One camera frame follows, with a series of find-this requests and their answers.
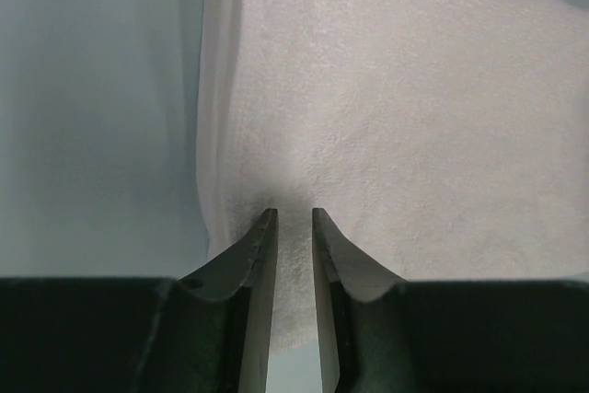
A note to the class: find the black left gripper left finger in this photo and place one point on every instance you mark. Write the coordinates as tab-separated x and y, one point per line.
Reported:
206	332

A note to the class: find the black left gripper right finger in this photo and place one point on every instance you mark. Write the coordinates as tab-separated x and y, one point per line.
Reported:
381	333

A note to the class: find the white towel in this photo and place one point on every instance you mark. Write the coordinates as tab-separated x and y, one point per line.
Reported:
446	138

